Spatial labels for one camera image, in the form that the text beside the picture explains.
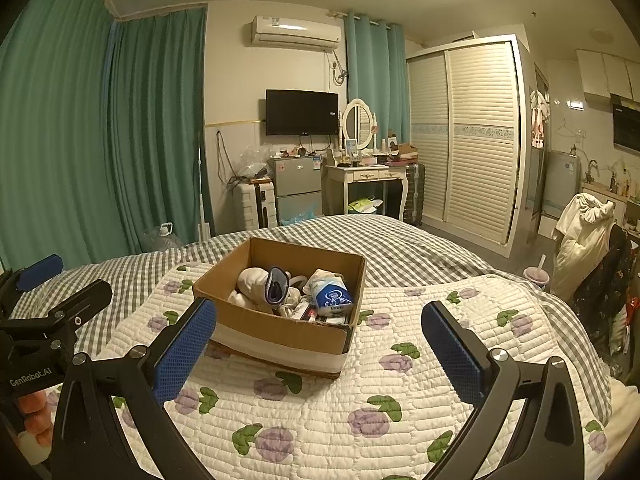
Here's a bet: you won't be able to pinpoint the teal curtain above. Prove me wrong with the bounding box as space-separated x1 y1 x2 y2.
102 6 208 256
345 10 411 146
0 0 118 271

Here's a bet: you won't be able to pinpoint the black television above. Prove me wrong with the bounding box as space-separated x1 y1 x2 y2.
265 89 340 137

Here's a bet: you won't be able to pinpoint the grey mini fridge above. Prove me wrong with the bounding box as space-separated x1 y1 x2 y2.
267 155 325 226

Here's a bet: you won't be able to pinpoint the clear plastic bag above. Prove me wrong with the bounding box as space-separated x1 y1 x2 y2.
235 147 271 183

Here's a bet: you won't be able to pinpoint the floral printed tissue pack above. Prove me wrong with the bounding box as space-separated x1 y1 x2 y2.
287 300 351 327

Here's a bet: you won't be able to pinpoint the silver suitcase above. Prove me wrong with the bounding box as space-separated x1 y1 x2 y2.
400 162 427 226

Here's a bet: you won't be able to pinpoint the cream cloth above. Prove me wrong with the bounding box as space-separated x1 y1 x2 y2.
227 267 273 312

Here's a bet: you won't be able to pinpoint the person's left hand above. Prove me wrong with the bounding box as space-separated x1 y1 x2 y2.
17 389 53 447

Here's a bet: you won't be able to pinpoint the white mop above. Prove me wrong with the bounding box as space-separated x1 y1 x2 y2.
196 130 212 238

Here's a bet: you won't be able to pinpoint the blue white tissue packet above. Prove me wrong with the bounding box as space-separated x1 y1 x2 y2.
310 280 354 317

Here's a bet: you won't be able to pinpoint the white suitcase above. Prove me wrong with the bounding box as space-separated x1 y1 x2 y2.
234 180 278 235

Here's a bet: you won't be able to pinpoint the green yellow bag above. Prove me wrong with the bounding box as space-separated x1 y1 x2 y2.
348 196 383 216

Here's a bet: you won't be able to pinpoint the pink hanging clothes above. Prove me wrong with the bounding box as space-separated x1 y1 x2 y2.
530 91 551 148

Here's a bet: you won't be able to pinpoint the floral quilt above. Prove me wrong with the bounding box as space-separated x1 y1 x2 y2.
45 260 613 480

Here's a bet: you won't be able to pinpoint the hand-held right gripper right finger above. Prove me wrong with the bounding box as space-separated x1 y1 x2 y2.
421 301 586 480

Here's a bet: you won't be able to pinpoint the black range hood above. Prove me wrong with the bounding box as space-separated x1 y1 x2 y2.
611 94 640 153

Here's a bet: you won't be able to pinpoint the dark floral garment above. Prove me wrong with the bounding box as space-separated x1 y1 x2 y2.
570 225 633 366

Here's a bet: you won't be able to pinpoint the white wall cabinets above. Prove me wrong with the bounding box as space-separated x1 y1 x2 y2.
576 49 640 103

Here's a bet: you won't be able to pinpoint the white louvered wardrobe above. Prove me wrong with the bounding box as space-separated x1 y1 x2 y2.
405 35 531 259

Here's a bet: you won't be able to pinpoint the oval white mirror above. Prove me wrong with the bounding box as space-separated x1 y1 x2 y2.
342 98 375 153

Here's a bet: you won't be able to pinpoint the white cloth with dark patch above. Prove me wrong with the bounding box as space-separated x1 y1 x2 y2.
265 266 294 306

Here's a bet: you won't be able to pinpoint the cream garment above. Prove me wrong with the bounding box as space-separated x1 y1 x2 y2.
552 192 617 301

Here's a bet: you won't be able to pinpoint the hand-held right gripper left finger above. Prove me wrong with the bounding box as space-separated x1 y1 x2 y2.
50 296 218 480

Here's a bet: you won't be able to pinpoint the large water bottle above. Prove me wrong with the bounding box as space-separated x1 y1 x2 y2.
145 221 183 251

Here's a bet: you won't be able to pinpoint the white dressing table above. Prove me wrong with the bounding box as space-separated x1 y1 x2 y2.
322 162 413 221

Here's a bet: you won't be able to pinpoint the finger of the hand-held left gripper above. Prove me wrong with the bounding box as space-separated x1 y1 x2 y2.
0 254 65 311
47 280 113 333

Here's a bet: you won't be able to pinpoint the white air conditioner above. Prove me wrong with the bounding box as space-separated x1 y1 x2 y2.
251 15 343 51

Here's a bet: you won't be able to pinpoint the purple cup with straw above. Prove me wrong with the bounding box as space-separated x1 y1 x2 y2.
523 255 551 288

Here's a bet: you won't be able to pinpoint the cardboard box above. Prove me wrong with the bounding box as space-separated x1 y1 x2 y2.
192 236 367 381

